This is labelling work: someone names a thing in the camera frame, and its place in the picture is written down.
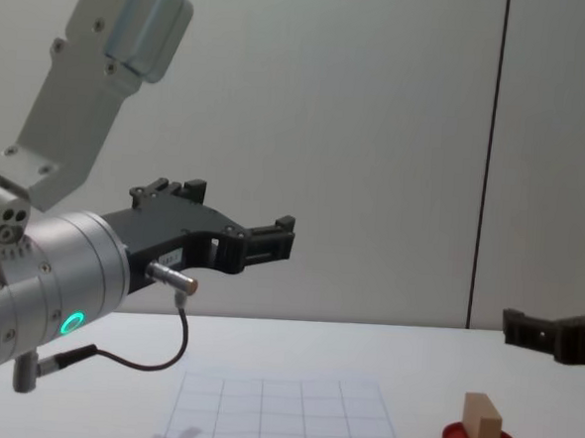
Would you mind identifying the thin dark wrist cable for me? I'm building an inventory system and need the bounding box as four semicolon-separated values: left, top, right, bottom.
36;255;202;377

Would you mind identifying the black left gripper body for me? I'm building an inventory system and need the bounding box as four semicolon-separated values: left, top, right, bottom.
96;188;250;304

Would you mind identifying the clear sheet with grid lines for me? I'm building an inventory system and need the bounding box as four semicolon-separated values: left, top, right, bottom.
148;368;411;438

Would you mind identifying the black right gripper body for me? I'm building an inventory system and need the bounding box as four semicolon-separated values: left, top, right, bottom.
551;299;585;368

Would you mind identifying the light wooden block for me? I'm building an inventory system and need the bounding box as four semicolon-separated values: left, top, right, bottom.
460;391;506;438

